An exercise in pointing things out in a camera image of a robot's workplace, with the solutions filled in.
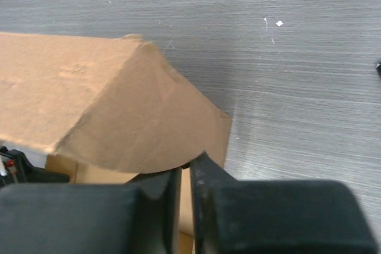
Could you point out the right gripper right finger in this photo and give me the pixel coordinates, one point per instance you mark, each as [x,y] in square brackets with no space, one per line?
[274,216]

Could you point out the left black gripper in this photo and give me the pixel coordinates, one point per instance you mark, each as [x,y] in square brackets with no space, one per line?
[16,168]

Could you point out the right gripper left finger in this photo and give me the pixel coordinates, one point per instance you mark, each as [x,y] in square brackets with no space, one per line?
[140,216]

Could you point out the brown cardboard box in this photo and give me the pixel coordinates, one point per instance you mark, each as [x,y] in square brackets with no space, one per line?
[105,110]

